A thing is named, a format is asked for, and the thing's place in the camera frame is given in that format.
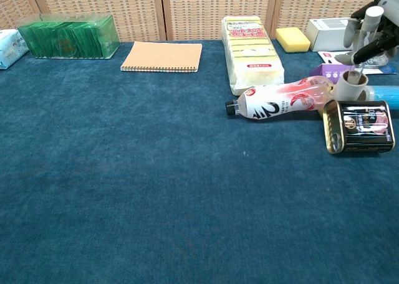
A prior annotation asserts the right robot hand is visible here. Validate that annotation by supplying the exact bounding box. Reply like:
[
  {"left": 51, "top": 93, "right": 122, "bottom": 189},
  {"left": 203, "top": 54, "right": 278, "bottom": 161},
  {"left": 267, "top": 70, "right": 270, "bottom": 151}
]
[{"left": 334, "top": 0, "right": 399, "bottom": 66}]

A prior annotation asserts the white power strip box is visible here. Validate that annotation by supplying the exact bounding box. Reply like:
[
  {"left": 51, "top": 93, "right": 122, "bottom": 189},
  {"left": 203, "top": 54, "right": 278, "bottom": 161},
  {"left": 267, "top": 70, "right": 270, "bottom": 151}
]
[{"left": 304, "top": 17, "right": 359, "bottom": 52}]

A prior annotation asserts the correction tape blister pack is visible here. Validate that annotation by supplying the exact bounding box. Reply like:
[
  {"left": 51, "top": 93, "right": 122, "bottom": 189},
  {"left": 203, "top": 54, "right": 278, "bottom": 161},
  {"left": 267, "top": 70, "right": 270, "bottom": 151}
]
[{"left": 317, "top": 49, "right": 399, "bottom": 75}]

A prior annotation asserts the light blue cylinder roll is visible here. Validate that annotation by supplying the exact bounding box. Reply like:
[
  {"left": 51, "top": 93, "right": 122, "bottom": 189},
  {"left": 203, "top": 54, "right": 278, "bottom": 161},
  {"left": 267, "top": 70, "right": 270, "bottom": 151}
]
[{"left": 361, "top": 84, "right": 399, "bottom": 108}]

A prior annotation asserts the small purple box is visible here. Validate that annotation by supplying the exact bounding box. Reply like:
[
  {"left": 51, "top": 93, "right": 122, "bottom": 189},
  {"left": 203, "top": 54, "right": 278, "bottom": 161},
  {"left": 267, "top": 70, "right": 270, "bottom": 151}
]
[{"left": 310, "top": 63, "right": 347, "bottom": 86}]

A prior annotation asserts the yellow sponge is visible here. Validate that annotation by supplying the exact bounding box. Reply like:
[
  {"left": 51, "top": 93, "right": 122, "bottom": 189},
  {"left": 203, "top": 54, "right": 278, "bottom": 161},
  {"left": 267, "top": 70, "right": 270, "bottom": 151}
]
[{"left": 275, "top": 27, "right": 312, "bottom": 54}]

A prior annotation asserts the black gold meat can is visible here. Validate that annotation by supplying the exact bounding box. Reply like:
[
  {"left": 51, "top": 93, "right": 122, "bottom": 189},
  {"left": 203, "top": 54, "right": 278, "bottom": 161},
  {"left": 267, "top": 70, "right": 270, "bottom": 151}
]
[{"left": 322, "top": 99, "right": 396, "bottom": 155}]

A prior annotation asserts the pink white drink bottle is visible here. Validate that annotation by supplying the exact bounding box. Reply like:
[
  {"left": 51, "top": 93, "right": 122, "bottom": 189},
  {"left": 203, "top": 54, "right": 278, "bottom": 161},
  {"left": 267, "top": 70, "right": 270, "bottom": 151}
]
[{"left": 225, "top": 75, "right": 335, "bottom": 120}]

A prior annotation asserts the yellow sponge multipack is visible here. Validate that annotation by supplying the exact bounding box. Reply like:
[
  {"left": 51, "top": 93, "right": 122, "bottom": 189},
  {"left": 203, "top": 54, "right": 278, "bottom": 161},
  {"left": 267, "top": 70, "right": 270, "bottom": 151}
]
[{"left": 221, "top": 15, "right": 286, "bottom": 95}]

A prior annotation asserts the woven bamboo folding screen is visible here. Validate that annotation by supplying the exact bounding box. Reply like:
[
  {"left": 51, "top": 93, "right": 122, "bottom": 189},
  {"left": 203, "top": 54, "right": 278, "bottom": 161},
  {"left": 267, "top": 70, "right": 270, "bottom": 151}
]
[{"left": 0, "top": 0, "right": 399, "bottom": 42}]

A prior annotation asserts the brown spiral notebook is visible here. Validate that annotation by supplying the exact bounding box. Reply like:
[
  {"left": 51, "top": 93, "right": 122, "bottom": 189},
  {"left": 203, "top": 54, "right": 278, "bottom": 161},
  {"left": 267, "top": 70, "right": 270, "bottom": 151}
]
[{"left": 120, "top": 41, "right": 203, "bottom": 73}]

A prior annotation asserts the dark blue table cloth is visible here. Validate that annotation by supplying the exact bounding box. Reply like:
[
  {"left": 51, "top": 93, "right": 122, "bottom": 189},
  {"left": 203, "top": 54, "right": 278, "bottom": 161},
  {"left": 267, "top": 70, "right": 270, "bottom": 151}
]
[{"left": 0, "top": 39, "right": 399, "bottom": 284}]

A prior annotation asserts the clear box of green packets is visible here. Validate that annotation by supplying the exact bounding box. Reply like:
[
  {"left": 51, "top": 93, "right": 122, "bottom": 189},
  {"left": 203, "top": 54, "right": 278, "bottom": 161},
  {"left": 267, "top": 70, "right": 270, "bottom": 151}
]
[{"left": 17, "top": 12, "right": 121, "bottom": 60}]

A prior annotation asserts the blue white wet wipes pack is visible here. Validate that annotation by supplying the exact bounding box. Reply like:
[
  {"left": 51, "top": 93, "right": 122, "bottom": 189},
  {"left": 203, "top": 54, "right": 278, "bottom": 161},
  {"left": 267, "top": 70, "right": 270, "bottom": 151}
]
[{"left": 0, "top": 28, "right": 31, "bottom": 70}]

